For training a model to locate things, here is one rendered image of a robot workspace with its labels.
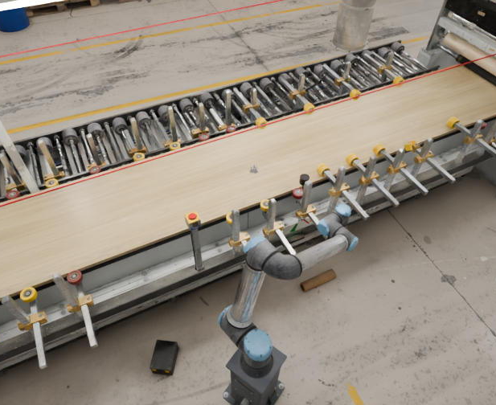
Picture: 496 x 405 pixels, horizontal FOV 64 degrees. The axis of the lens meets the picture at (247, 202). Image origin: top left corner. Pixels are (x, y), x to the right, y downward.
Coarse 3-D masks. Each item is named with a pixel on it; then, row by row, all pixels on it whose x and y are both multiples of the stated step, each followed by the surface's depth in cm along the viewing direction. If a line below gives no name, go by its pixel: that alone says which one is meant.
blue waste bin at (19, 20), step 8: (16, 8) 583; (24, 8) 602; (0, 16) 579; (8, 16) 582; (16, 16) 588; (24, 16) 600; (0, 24) 590; (8, 24) 590; (16, 24) 594; (24, 24) 604
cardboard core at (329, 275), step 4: (324, 272) 327; (328, 272) 326; (332, 272) 326; (316, 276) 324; (320, 276) 324; (324, 276) 324; (328, 276) 324; (332, 276) 326; (308, 280) 321; (312, 280) 321; (316, 280) 321; (320, 280) 322; (324, 280) 323; (328, 280) 326; (300, 284) 324; (304, 284) 318; (308, 284) 319; (312, 284) 320; (316, 284) 321; (320, 284) 324; (304, 288) 324; (308, 288) 319
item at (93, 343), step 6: (78, 288) 230; (78, 294) 227; (84, 306) 223; (84, 312) 221; (84, 318) 218; (90, 318) 220; (90, 324) 216; (90, 330) 214; (90, 336) 212; (90, 342) 209; (96, 342) 212
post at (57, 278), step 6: (54, 276) 199; (60, 276) 201; (60, 282) 202; (60, 288) 206; (66, 288) 208; (66, 294) 211; (72, 294) 216; (72, 300) 217; (72, 306) 221; (78, 312) 227
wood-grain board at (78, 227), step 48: (384, 96) 349; (432, 96) 350; (480, 96) 351; (240, 144) 305; (288, 144) 305; (336, 144) 306; (384, 144) 307; (48, 192) 269; (96, 192) 270; (144, 192) 271; (192, 192) 271; (240, 192) 272; (288, 192) 274; (0, 240) 243; (48, 240) 243; (96, 240) 244; (144, 240) 245; (0, 288) 222
